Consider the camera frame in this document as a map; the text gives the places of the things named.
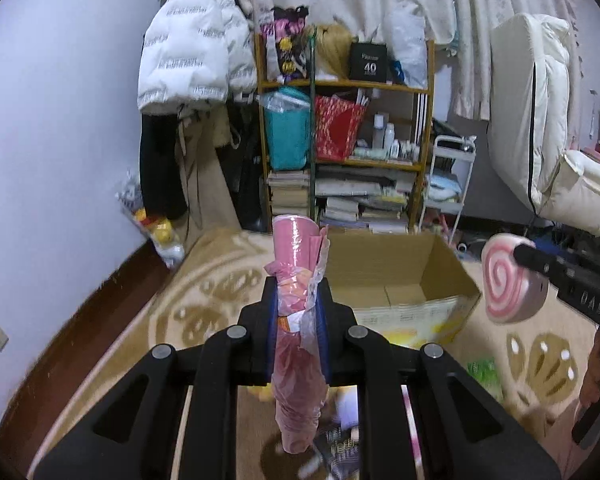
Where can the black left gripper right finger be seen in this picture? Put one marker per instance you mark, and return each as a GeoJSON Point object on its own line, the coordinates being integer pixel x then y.
{"type": "Point", "coordinates": [419, 414]}

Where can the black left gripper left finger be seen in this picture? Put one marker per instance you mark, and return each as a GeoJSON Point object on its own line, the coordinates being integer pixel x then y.
{"type": "Point", "coordinates": [173, 414]}

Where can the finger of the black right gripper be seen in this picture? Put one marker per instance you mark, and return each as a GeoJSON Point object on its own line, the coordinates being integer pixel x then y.
{"type": "Point", "coordinates": [535, 260]}

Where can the pink swirl soft pillow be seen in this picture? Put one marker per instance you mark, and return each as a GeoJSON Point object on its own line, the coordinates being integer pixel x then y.
{"type": "Point", "coordinates": [513, 293]}

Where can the pink plastic-wrapped soft toy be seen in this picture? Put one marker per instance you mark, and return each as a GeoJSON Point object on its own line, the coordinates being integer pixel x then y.
{"type": "Point", "coordinates": [299, 386]}

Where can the black Face tissue pack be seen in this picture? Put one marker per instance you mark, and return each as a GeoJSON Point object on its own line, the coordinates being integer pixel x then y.
{"type": "Point", "coordinates": [336, 450]}

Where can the person's right hand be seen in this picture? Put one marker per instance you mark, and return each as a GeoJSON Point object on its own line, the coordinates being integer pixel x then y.
{"type": "Point", "coordinates": [590, 390]}

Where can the cream office chair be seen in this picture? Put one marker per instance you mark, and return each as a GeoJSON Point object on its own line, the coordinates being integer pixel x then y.
{"type": "Point", "coordinates": [528, 137]}

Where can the cardboard box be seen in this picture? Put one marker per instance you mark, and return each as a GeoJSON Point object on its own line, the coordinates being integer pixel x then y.
{"type": "Point", "coordinates": [411, 288]}

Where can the white rolling cart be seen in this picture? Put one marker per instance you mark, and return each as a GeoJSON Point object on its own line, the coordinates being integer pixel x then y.
{"type": "Point", "coordinates": [446, 184]}

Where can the plastic bag with toys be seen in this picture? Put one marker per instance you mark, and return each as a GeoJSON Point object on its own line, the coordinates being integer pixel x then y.
{"type": "Point", "coordinates": [157, 229]}

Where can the wooden bookshelf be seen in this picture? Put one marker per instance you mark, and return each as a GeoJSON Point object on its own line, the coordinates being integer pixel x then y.
{"type": "Point", "coordinates": [421, 123]}

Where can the beige coat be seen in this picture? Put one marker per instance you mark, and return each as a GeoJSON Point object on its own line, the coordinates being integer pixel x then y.
{"type": "Point", "coordinates": [207, 198]}

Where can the black hanging garment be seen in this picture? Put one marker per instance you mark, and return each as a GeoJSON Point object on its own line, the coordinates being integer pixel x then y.
{"type": "Point", "coordinates": [160, 179]}

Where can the red gift bag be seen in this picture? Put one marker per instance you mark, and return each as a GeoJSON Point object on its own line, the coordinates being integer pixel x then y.
{"type": "Point", "coordinates": [337, 124]}

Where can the stack of books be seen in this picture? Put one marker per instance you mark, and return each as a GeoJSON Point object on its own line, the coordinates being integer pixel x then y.
{"type": "Point", "coordinates": [289, 192]}

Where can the black box with 40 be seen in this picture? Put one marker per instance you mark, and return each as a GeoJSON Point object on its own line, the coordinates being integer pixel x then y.
{"type": "Point", "coordinates": [368, 62]}

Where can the white plastic bag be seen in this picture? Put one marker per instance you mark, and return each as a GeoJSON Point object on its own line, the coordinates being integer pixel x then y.
{"type": "Point", "coordinates": [408, 46]}

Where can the teal bag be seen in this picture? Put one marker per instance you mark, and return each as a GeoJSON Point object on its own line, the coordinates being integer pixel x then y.
{"type": "Point", "coordinates": [287, 127]}

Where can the blonde wig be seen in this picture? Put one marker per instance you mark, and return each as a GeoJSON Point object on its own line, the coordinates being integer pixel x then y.
{"type": "Point", "coordinates": [333, 44]}

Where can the purple black patterned bag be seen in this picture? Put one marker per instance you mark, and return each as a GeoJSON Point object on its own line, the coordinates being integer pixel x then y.
{"type": "Point", "coordinates": [284, 39]}

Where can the white puffer jacket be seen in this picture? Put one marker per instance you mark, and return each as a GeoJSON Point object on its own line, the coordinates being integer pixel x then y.
{"type": "Point", "coordinates": [196, 55]}

